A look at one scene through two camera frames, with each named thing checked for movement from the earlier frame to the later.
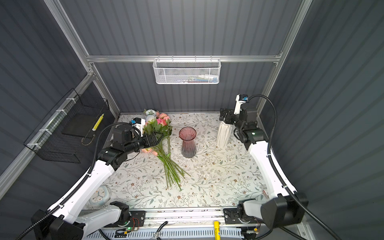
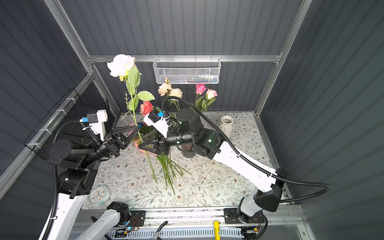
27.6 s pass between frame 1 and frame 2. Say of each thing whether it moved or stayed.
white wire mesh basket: stayed
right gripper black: moved
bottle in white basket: stayed
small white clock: stayed
